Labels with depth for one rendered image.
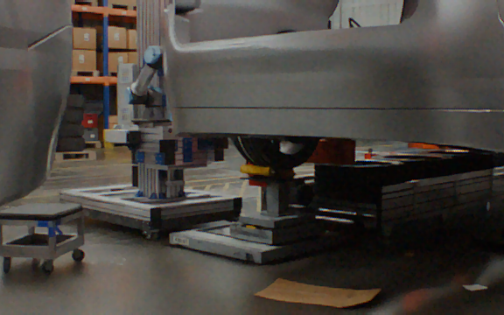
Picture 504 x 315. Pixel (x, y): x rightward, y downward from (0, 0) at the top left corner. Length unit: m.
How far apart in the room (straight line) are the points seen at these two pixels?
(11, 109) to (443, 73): 1.66
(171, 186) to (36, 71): 3.97
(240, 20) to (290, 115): 1.16
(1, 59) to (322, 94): 1.75
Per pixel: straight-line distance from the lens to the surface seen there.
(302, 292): 3.42
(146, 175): 5.22
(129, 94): 4.77
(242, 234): 4.29
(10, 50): 1.22
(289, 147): 4.45
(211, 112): 3.24
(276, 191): 4.33
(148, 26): 5.19
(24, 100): 1.26
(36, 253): 3.91
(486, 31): 2.53
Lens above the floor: 0.92
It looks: 4 degrees down
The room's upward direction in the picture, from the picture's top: straight up
